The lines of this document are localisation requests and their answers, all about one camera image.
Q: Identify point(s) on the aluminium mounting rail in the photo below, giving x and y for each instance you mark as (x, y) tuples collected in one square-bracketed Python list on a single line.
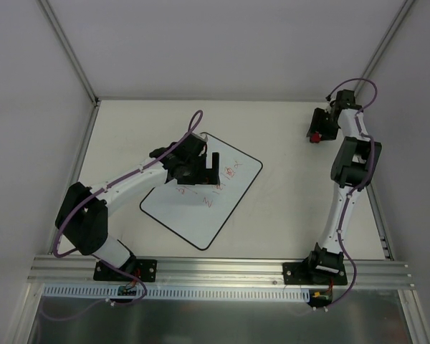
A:
[(213, 272)]

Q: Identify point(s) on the red whiteboard eraser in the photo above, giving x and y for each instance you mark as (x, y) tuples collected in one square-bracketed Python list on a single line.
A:
[(315, 138)]

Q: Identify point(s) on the aluminium frame post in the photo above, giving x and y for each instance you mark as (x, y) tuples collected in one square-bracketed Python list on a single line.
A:
[(388, 37), (53, 21)]

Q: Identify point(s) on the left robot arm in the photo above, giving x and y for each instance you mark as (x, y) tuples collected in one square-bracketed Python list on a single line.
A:
[(85, 211)]

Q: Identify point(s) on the white whiteboard black rim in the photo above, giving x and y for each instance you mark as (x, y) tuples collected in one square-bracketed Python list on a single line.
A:
[(198, 213)]

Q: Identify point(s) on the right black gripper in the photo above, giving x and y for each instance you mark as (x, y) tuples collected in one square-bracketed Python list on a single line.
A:
[(319, 124)]

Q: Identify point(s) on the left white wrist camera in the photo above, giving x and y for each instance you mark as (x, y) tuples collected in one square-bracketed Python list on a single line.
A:
[(203, 137)]

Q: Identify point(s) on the right aluminium frame post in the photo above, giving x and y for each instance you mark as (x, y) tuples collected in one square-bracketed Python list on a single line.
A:
[(388, 37)]

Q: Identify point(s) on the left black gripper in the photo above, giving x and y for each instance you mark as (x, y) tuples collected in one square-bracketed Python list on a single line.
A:
[(203, 175)]

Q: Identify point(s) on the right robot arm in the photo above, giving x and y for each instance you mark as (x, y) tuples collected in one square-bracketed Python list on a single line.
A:
[(351, 172)]

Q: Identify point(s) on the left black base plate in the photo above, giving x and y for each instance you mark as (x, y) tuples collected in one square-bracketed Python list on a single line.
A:
[(143, 269)]

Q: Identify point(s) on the white slotted cable duct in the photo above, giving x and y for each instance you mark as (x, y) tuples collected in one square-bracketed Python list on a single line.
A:
[(153, 292)]

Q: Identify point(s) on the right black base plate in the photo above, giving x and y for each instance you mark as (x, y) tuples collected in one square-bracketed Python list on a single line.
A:
[(299, 273)]

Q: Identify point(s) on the left aluminium frame post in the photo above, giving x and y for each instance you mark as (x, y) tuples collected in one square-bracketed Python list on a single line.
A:
[(53, 21)]

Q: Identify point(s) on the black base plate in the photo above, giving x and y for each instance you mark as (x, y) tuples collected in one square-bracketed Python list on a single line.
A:
[(299, 273), (143, 269)]

